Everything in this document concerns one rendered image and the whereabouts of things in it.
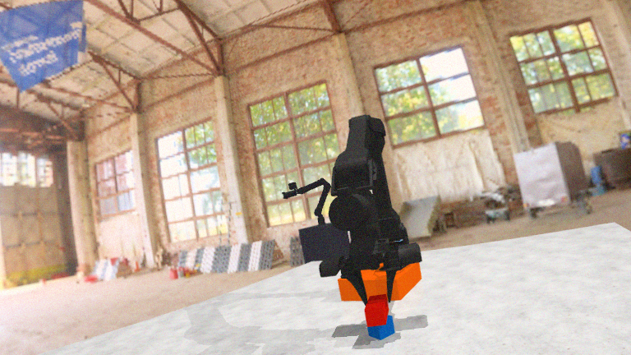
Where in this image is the blue cube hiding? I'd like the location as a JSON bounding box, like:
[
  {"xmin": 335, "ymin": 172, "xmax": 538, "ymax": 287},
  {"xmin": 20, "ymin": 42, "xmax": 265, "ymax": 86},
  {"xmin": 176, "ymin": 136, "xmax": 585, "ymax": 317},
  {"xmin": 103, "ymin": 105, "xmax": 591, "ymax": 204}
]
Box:
[{"xmin": 367, "ymin": 316, "xmax": 395, "ymax": 340}]

